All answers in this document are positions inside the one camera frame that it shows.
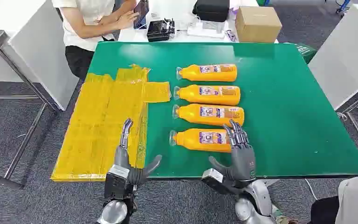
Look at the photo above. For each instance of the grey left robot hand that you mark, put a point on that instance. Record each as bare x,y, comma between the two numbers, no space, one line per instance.
122,156

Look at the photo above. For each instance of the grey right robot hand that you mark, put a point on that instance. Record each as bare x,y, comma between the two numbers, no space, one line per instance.
243,160

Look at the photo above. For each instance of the orange drink bottle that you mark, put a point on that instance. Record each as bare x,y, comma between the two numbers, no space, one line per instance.
191,95
194,73
191,113
188,139

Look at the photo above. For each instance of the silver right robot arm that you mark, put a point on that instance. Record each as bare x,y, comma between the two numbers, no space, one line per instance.
256,201

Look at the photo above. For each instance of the white table leg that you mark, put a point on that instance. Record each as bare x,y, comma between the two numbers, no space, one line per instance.
271,182

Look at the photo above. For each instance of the yellow plastic sheet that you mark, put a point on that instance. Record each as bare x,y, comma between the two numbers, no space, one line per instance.
105,117

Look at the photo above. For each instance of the green table mat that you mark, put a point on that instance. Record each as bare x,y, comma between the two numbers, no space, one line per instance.
284,108

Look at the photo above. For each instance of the standing person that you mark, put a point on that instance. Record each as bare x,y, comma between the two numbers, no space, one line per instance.
355,201

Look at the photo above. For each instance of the small purple packet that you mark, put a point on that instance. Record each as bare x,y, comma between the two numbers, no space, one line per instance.
231,35

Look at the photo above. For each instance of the black electronic device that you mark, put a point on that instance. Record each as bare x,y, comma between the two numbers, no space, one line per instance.
158,31

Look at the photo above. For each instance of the white board panel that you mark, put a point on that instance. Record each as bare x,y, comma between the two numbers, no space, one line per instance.
43,52
342,58

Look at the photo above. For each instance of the seated person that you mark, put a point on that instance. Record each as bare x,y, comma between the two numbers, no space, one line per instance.
83,28

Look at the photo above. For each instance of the white power strip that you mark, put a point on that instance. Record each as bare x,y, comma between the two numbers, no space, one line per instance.
203,32

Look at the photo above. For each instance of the brown cardboard box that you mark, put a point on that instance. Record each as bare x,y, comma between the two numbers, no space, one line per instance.
257,24

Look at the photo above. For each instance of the dark tablet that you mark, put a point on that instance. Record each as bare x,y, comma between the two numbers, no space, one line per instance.
142,14

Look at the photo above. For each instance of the black carry bag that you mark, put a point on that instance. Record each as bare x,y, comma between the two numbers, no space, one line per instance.
211,10

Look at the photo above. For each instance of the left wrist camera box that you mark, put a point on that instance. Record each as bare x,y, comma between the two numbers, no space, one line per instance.
117,184

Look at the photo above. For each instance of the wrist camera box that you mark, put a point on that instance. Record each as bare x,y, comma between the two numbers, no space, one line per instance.
117,184
213,181

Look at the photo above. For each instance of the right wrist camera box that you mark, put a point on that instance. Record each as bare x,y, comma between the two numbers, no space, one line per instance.
213,181

